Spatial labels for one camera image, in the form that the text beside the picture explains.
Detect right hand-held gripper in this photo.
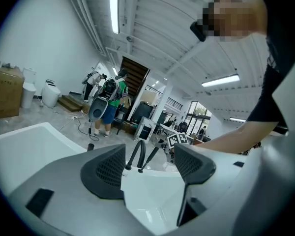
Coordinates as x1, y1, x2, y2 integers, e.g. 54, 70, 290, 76
165, 132, 195, 164

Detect black floor cable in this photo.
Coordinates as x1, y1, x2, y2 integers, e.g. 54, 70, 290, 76
77, 117, 100, 142

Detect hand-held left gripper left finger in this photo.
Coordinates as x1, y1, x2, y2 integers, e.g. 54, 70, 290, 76
8, 144, 148, 236

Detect brown wooden staircase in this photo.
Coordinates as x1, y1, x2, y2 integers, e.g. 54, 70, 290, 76
119, 56, 150, 95

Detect person's right forearm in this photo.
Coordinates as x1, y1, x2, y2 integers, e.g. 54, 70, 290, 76
194, 120, 278, 156

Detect brown cardboard box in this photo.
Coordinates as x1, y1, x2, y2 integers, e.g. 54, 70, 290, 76
0, 66, 25, 120

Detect white smart toilet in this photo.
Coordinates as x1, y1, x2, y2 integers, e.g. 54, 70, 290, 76
41, 79, 61, 108

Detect black head-worn camera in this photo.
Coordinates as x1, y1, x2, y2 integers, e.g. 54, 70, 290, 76
189, 21, 207, 43

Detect black cabinet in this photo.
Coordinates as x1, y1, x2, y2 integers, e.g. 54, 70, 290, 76
131, 101, 154, 122

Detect black faucet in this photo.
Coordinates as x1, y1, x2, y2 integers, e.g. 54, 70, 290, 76
124, 140, 147, 171

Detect white tank toilet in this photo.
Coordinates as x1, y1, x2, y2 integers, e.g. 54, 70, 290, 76
21, 67, 37, 109

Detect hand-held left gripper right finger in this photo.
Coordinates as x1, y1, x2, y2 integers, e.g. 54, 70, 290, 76
174, 143, 247, 227

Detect white bathtub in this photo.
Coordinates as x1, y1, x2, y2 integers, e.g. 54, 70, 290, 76
0, 121, 187, 232

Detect marble patterned box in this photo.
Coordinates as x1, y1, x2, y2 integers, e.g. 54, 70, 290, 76
134, 116, 156, 142

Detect black balcony railing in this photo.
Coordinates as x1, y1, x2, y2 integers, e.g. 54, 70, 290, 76
147, 87, 184, 109

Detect person's black shirt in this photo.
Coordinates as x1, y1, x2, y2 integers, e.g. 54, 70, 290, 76
247, 0, 295, 130

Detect wooden steps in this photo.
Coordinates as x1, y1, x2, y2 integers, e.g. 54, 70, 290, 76
58, 94, 84, 112

